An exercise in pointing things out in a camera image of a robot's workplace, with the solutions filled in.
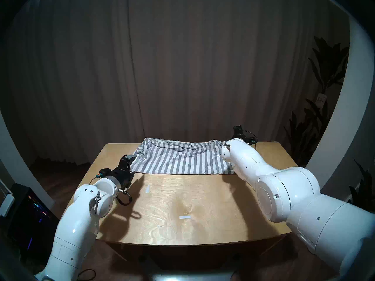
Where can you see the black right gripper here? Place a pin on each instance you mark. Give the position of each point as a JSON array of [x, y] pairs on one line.
[[239, 133]]

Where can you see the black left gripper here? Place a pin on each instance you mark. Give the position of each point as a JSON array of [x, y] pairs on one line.
[[124, 175]]

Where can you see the white curved arch pillar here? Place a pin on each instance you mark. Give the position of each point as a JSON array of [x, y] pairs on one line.
[[348, 107], [17, 166]]

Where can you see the small white box device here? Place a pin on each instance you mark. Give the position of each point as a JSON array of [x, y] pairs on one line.
[[6, 205]]

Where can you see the grey white striped t-shirt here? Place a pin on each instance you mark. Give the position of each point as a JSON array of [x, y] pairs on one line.
[[181, 160]]

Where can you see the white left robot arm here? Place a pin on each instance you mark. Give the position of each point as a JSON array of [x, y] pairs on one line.
[[79, 224]]

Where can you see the brown pleated curtain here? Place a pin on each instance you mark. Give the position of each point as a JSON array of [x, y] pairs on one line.
[[190, 63]]

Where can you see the white paper plant tag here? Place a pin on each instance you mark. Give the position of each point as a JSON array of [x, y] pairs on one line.
[[321, 99]]

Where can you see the tall dark leafy plant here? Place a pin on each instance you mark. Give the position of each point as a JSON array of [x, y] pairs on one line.
[[328, 63]]

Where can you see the black computer tower with lights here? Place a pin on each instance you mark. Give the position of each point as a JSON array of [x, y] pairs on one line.
[[29, 222]]

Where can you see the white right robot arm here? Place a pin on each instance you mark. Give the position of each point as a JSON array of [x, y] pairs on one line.
[[293, 192]]

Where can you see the dark plant in white pot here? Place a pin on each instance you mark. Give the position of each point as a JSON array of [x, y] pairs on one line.
[[364, 192]]

